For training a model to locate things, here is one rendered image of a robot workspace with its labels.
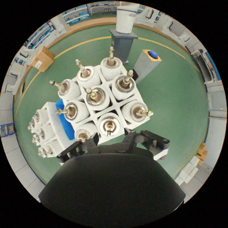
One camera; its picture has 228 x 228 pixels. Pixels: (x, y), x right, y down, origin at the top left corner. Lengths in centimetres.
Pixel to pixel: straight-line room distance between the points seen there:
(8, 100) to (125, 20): 657
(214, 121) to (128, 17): 527
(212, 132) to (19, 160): 1117
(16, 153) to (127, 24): 641
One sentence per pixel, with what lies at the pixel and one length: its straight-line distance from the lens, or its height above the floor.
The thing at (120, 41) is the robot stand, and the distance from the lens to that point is 48.
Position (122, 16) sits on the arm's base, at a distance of 45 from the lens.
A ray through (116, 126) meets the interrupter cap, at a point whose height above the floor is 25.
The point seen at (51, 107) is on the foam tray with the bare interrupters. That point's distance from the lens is 55.
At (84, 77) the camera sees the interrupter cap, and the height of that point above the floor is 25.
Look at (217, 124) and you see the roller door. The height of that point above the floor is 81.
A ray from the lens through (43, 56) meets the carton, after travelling 114.
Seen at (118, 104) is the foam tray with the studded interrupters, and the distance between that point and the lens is 31.
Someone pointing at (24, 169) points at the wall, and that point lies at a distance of 641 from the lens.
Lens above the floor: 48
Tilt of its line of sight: 87 degrees down
